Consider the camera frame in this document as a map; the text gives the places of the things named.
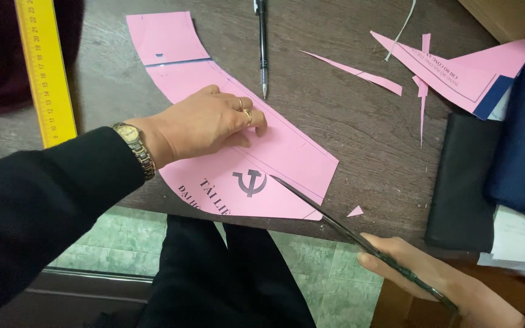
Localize person's left hand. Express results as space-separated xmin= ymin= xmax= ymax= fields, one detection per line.
xmin=153 ymin=84 xmax=268 ymax=169

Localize person's right hand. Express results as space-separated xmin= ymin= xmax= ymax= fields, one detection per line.
xmin=357 ymin=232 xmax=525 ymax=328

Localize black metal scissors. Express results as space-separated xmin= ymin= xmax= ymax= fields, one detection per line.
xmin=269 ymin=174 xmax=462 ymax=316

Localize pink printed paper pattern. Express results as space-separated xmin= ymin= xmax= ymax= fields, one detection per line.
xmin=126 ymin=11 xmax=340 ymax=222

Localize black folded fabric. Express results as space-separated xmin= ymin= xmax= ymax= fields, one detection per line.
xmin=425 ymin=111 xmax=506 ymax=254

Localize stack of white papers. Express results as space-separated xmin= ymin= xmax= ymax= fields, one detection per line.
xmin=477 ymin=205 xmax=525 ymax=275

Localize person's black trousers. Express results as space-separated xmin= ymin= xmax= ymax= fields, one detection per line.
xmin=136 ymin=214 xmax=316 ymax=328

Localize thin pink paper strip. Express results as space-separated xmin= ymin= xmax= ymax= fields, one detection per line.
xmin=411 ymin=33 xmax=432 ymax=149

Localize long pink paper sliver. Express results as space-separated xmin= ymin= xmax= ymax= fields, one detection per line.
xmin=298 ymin=49 xmax=403 ymax=97

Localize navy blue folded fabric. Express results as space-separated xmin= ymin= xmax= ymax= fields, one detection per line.
xmin=485 ymin=56 xmax=525 ymax=220

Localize large pink triangular offcut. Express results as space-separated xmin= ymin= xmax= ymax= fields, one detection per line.
xmin=369 ymin=30 xmax=525 ymax=121

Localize white paper strip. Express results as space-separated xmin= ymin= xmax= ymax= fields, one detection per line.
xmin=384 ymin=0 xmax=417 ymax=63

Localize black ballpoint pen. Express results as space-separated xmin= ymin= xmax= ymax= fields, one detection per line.
xmin=253 ymin=0 xmax=270 ymax=100

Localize gold metal wristwatch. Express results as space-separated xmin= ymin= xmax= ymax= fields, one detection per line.
xmin=109 ymin=121 xmax=157 ymax=181

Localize brown cardboard box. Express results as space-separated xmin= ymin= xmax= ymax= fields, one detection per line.
xmin=458 ymin=0 xmax=525 ymax=58

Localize dark wooden drawer front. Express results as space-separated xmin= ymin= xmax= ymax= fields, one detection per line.
xmin=0 ymin=266 xmax=155 ymax=328

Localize yellow ruler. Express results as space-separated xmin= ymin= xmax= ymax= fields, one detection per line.
xmin=14 ymin=0 xmax=78 ymax=149

